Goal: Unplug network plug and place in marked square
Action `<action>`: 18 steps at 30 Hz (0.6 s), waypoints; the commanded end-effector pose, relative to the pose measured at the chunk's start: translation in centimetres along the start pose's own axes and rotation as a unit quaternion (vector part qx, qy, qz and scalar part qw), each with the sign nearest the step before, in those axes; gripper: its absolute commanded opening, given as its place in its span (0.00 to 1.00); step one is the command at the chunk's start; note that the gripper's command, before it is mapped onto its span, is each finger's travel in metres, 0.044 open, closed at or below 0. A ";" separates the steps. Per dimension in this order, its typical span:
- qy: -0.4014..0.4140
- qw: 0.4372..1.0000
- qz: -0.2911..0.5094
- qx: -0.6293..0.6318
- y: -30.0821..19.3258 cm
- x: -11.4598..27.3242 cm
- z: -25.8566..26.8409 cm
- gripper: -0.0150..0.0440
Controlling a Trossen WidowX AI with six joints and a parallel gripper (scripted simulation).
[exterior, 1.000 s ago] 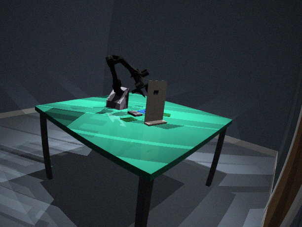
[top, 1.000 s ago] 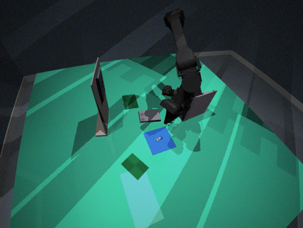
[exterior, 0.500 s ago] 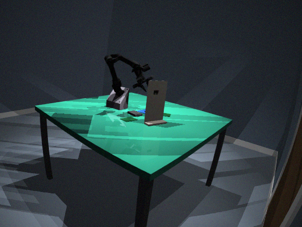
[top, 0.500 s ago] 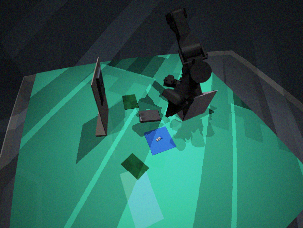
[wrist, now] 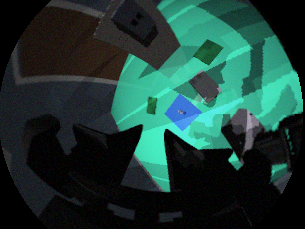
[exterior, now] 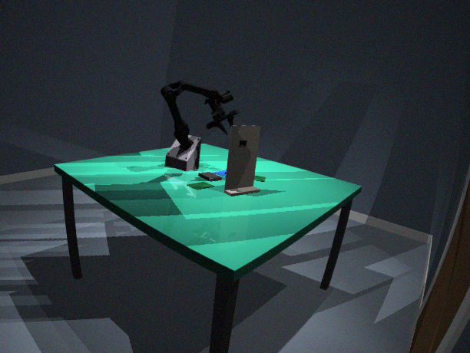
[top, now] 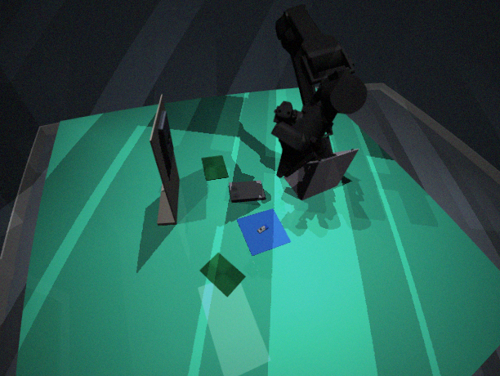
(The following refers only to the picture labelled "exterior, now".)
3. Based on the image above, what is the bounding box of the blue square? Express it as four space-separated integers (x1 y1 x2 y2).
214 170 227 177

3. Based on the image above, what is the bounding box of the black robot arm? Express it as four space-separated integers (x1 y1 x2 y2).
161 80 233 151

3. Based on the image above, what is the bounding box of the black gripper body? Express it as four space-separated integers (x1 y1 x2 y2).
207 105 240 129

